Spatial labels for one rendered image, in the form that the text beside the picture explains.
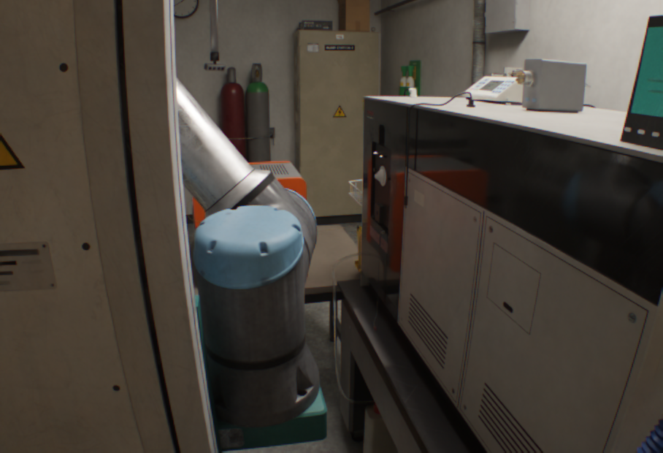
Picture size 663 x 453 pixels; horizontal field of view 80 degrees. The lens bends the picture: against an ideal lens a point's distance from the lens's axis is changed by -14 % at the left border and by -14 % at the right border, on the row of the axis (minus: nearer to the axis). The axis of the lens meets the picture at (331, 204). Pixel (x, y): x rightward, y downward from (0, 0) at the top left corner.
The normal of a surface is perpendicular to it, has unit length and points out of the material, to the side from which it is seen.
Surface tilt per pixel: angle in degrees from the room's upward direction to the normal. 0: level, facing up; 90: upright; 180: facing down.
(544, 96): 90
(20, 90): 90
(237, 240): 5
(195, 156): 82
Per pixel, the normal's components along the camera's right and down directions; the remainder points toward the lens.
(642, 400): 0.22, 0.27
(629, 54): -0.98, 0.06
